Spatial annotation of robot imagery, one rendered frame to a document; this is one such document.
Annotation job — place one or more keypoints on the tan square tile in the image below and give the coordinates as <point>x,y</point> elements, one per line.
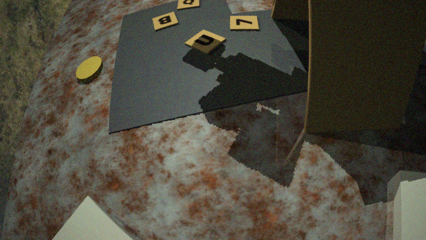
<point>205,41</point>
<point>165,21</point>
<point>187,4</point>
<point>243,23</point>

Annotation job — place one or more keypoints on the yellow round disc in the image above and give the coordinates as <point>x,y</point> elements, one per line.
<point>89,69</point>

